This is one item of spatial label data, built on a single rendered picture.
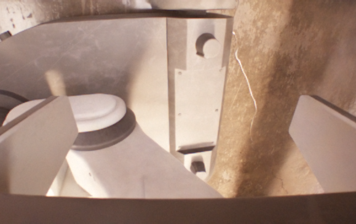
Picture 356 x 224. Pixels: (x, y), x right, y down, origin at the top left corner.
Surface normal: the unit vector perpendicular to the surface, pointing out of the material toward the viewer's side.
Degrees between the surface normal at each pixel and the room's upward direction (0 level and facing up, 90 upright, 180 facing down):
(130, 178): 90
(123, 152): 90
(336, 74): 0
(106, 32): 0
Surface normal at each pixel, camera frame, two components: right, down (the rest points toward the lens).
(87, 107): 0.00, -0.86
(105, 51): 0.21, 0.50
